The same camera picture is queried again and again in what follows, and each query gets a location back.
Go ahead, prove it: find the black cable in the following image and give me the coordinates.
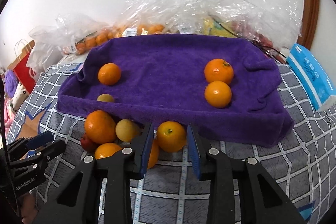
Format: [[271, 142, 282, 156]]
[[259, 46, 288, 59]]

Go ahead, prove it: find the blue tissue pack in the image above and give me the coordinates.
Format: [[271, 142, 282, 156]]
[[286, 43, 336, 112]]

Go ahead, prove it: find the grey checked star blanket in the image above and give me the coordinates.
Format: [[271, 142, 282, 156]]
[[5, 56, 336, 224]]

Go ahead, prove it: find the white plastic bag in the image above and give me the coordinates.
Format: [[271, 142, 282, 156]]
[[26, 26, 69, 75]]

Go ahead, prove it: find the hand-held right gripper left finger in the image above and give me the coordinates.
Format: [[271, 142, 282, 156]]
[[33, 122, 155, 224]]

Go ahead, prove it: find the brown paper bag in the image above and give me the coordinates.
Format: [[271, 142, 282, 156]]
[[7, 40, 36, 69]]

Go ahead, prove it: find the purple towel-lined tray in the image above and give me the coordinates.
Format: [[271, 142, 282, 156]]
[[57, 34, 294, 147]]

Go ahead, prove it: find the person's left hand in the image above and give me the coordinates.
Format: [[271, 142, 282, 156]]
[[17, 191, 38, 224]]

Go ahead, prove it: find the brown wooden door frame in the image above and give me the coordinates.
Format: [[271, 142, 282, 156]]
[[302, 0, 321, 51]]

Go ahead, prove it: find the clear bag of oranges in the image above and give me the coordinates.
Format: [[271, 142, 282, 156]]
[[56, 14, 113, 55], [113, 0, 171, 37]]

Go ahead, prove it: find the small yellow fruit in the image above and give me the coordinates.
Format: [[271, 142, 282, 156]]
[[97, 93, 115, 103], [115, 119, 140, 143]]

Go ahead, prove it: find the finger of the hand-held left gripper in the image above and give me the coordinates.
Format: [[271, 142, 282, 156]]
[[10, 140, 67, 174], [7, 131, 54, 159]]

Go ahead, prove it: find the small red fruit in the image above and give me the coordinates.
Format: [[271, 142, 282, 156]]
[[80, 134, 99, 153]]

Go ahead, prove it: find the white floral cloth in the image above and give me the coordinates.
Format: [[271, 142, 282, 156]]
[[12, 82, 30, 109]]

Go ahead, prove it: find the clear bag of red fruit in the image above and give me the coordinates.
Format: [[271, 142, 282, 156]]
[[231, 0, 302, 56]]

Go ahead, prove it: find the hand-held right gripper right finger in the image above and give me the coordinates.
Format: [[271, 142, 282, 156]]
[[187, 124, 307, 224]]

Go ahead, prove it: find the red paper bag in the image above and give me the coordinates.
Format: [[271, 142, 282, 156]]
[[13, 53, 40, 93]]

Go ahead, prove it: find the purple plush toy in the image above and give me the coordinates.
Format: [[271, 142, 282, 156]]
[[3, 69, 19, 98]]

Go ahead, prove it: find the orange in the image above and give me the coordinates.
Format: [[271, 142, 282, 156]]
[[84, 110, 117, 145], [204, 58, 234, 85], [204, 81, 232, 108], [98, 63, 122, 86], [94, 143, 122, 160], [147, 139, 160, 169], [157, 121, 187, 153]]

